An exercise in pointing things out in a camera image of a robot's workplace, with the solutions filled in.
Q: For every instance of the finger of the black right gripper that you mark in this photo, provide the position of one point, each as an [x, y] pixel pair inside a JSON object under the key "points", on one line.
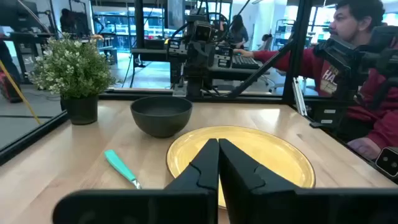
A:
{"points": [[192, 60], [206, 60]]}

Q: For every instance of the yellow ceramic plate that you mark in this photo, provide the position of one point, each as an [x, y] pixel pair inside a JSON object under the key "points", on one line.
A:
{"points": [[264, 149]]}

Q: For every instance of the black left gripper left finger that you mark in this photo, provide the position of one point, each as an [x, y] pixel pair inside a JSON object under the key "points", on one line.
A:
{"points": [[186, 205]]}

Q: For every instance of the black desk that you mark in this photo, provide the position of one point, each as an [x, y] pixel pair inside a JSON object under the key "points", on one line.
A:
{"points": [[149, 54]]}

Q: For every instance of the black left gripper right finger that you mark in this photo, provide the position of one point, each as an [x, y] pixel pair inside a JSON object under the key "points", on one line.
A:
{"points": [[264, 205]]}

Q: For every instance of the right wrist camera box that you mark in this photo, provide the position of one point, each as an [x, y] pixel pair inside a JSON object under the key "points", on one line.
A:
{"points": [[203, 31]]}

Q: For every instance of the potted plant in black pot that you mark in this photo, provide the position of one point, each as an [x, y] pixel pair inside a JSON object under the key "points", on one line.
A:
{"points": [[71, 68]]}

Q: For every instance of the black keyboard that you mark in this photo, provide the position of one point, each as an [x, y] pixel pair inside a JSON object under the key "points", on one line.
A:
{"points": [[245, 62]]}

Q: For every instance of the person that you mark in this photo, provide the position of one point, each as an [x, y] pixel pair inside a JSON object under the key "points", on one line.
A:
{"points": [[388, 124], [68, 21], [237, 32]]}

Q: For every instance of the short silver aluminium bar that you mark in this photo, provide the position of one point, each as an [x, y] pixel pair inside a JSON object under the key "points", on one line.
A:
{"points": [[300, 99]]}

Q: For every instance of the black table clamp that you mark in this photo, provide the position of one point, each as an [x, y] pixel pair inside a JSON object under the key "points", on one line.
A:
{"points": [[316, 125]]}

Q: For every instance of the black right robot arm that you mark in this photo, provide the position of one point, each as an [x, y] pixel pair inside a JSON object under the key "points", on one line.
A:
{"points": [[196, 88]]}

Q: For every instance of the black bowl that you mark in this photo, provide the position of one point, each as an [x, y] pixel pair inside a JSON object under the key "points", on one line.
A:
{"points": [[161, 124]]}

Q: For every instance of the small white-faced camera box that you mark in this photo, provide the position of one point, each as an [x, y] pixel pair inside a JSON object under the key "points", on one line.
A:
{"points": [[388, 161]]}

